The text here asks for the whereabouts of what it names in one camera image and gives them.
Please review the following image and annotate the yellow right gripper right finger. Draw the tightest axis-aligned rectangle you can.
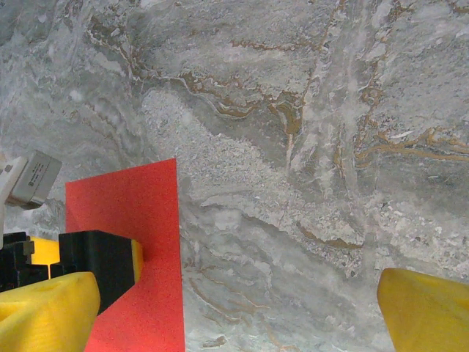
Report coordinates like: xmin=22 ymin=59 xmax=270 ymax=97
xmin=377 ymin=267 xmax=469 ymax=352

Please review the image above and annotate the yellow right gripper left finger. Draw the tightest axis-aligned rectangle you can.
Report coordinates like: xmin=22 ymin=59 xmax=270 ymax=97
xmin=0 ymin=271 xmax=100 ymax=352

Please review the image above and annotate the red paper sheet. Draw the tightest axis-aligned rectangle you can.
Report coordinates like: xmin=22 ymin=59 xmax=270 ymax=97
xmin=64 ymin=158 xmax=186 ymax=352

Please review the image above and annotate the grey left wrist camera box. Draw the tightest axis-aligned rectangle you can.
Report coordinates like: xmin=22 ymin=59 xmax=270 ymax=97
xmin=6 ymin=149 xmax=62 ymax=210

